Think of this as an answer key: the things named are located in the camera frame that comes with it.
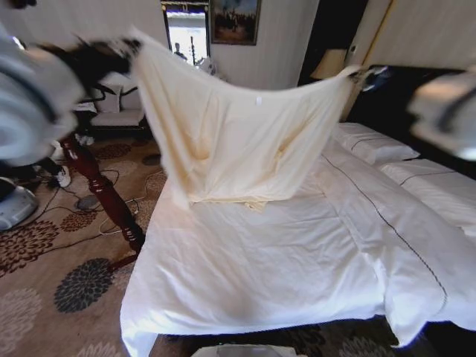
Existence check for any dark red wooden clothes stand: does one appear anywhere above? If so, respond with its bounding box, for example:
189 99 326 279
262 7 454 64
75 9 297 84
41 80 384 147
59 129 147 271

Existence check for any white robot front shell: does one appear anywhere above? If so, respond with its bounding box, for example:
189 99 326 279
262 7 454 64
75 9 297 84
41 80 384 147
192 343 299 357

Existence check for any white floor cable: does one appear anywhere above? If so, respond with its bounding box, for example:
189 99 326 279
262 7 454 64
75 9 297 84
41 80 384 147
97 199 141 237

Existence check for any white armchair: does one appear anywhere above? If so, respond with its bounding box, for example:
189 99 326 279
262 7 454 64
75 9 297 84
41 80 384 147
72 71 150 132

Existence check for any grey rounded machine base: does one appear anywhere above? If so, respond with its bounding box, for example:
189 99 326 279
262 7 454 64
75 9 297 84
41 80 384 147
0 177 40 232

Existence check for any cream shade table lamp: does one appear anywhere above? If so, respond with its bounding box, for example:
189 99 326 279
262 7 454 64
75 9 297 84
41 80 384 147
309 48 349 81

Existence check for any cream yellow garment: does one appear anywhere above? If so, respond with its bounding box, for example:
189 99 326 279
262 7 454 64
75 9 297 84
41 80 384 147
129 25 362 213

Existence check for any person's white shoe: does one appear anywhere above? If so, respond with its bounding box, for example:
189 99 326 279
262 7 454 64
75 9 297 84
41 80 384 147
54 164 72 189

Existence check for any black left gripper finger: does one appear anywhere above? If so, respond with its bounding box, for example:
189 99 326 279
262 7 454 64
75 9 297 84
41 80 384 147
119 35 144 57

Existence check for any white pillow with dark stripe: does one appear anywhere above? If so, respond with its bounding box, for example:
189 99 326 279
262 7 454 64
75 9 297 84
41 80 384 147
379 158 476 239
333 122 421 167

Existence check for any round grey floor disc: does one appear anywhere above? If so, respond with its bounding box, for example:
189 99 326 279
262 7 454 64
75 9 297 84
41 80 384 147
75 194 100 213

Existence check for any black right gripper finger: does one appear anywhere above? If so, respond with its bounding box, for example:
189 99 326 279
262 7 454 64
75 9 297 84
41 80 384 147
347 66 367 83

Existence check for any framed painting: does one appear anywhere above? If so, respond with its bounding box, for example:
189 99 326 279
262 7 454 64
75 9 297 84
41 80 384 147
209 0 260 47

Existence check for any dark framed mirror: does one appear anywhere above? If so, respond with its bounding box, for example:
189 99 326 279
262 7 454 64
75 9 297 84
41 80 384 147
160 0 211 68

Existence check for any bed with white duvet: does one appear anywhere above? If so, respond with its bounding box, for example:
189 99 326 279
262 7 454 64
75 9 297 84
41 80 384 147
118 122 476 357

